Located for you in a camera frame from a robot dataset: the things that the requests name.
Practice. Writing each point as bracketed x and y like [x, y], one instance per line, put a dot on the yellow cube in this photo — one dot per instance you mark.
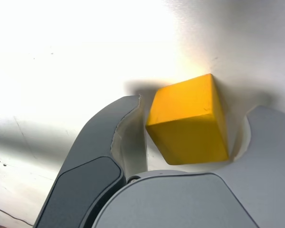
[187, 123]

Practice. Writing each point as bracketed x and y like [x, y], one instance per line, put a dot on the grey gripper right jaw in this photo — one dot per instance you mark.
[263, 178]

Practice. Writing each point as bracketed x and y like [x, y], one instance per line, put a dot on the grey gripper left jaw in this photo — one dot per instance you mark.
[90, 154]

